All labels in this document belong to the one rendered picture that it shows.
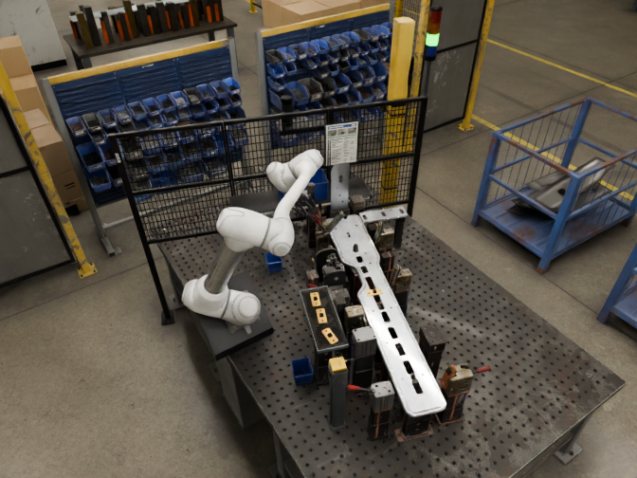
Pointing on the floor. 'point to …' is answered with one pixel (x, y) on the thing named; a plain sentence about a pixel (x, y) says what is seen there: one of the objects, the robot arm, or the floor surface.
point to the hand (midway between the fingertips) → (313, 215)
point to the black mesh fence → (270, 163)
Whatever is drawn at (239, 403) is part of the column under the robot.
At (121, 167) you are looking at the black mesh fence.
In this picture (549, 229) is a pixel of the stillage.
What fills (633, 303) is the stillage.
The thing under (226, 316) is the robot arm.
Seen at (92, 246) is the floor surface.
